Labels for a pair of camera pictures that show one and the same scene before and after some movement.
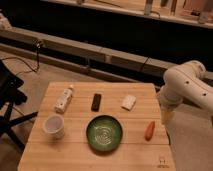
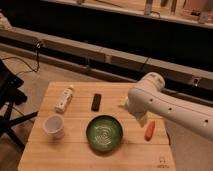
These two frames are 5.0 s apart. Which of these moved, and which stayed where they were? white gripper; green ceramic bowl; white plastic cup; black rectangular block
Moved: white gripper
Stayed: black rectangular block; white plastic cup; green ceramic bowl
